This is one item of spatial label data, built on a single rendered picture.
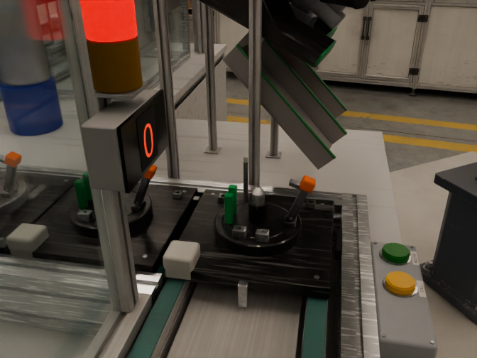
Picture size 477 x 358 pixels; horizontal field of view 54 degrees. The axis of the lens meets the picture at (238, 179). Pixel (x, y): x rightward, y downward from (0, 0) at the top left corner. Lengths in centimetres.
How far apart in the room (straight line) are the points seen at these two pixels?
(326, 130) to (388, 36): 369
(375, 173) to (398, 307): 60
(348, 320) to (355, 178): 60
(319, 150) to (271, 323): 37
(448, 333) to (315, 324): 24
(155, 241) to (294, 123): 35
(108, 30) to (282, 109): 50
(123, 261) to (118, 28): 28
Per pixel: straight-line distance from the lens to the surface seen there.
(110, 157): 47
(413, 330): 65
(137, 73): 49
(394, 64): 474
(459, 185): 78
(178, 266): 69
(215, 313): 70
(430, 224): 106
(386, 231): 100
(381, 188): 116
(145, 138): 51
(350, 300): 67
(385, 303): 68
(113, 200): 56
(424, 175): 125
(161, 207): 84
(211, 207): 83
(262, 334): 67
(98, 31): 47
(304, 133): 91
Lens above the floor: 140
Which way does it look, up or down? 28 degrees down
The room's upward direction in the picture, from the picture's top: 1 degrees counter-clockwise
